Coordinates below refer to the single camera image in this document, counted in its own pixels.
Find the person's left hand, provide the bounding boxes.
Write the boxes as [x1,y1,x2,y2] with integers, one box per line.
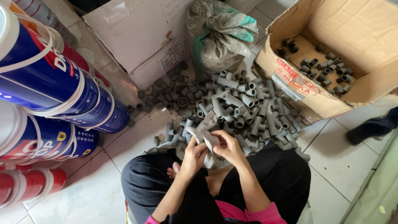
[179,136,209,181]

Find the person's right hand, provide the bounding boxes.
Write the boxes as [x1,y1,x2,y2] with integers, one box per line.
[211,130,250,168]

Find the grey wiping cloth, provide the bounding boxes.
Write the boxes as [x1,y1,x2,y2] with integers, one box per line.
[186,126,222,170]

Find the grey pipe elbow fitting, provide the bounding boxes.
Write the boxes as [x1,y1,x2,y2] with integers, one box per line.
[204,153,220,170]

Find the brown rough lump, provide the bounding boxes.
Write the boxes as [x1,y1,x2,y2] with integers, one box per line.
[197,110,222,132]

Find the person's bare foot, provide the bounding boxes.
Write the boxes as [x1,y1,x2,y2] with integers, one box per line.
[166,162,181,180]

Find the pile of grey pipe fittings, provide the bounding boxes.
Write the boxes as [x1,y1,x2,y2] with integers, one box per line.
[126,61,311,163]

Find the blue paint bucket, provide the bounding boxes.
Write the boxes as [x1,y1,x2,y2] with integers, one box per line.
[25,68,115,125]
[90,97,132,134]
[0,4,86,111]
[56,124,101,160]
[0,101,76,164]

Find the person's pink shirt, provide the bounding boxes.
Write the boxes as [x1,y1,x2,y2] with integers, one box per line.
[144,200,288,224]

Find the person's black trousers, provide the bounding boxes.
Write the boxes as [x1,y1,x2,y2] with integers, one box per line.
[121,141,312,224]

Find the grey green plastic sack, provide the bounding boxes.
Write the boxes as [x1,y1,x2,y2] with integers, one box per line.
[186,0,260,80]

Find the white cardboard box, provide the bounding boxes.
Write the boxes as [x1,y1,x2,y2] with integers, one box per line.
[81,0,199,91]

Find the red paint bucket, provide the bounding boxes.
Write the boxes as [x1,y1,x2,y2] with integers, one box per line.
[47,26,113,92]
[0,167,68,209]

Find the heap of dark grey sockets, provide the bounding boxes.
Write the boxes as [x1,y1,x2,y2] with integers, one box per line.
[275,37,355,97]

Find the brown cardboard box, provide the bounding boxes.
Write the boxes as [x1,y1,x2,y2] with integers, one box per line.
[253,0,398,125]

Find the pale green fabric sheet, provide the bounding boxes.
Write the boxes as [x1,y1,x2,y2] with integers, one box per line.
[339,127,398,224]

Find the silver paint can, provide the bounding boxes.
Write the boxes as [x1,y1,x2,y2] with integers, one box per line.
[11,0,79,48]

